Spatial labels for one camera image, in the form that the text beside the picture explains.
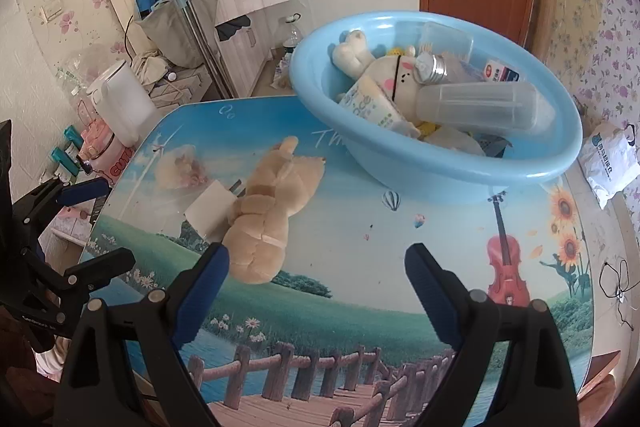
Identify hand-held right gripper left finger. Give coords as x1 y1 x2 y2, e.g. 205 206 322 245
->
52 242 231 427

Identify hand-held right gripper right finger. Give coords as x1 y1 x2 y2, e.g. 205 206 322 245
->
404 243 581 427

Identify translucent plastic container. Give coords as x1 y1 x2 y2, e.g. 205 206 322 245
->
416 81 557 136

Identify clear printed plastic wrapper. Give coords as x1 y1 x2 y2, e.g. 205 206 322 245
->
475 134 516 158

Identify crushed plastic water bottle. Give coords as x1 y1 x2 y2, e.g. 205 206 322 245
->
414 52 523 84

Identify thin floor cable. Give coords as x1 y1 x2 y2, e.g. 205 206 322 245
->
597 259 634 329

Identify dark cloth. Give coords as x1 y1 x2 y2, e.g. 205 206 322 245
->
215 16 251 42

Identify grey cloth bag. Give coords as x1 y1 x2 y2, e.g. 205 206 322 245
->
134 0 219 70

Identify beige teddy bear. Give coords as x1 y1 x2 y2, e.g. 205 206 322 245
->
220 136 327 286

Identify pink plastic jar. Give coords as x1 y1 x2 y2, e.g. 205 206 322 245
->
80 119 135 180

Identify white cream tube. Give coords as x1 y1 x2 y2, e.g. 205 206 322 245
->
336 74 422 139

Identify clear water jug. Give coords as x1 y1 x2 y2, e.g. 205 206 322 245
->
282 13 306 56

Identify wooden stool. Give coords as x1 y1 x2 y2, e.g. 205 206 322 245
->
575 349 624 401

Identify white electric kettle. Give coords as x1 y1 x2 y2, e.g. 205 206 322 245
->
86 59 160 147

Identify scenery printed desktop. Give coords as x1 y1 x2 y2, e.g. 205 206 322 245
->
80 96 596 427

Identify white plush toy yellow hat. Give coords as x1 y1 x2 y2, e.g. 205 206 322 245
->
332 29 432 128

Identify person's left forearm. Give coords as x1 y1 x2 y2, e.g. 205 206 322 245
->
0 307 66 427

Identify cream cloth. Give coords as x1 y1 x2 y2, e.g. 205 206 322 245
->
131 49 171 86

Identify white plastic bag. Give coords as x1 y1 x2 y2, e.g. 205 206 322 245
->
579 121 640 210

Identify white power adapter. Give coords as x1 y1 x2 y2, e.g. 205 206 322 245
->
183 179 247 241

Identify light blue plastic basin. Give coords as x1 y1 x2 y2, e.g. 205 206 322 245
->
290 10 584 208

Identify metal clothes rack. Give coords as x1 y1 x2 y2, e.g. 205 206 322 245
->
164 0 237 100

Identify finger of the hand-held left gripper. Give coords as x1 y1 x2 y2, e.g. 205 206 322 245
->
15 177 112 229
36 250 137 304

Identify clear bag brown contents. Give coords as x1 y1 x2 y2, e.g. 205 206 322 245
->
272 54 297 88

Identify clear plastic bottle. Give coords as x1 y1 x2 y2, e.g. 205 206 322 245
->
55 47 107 108

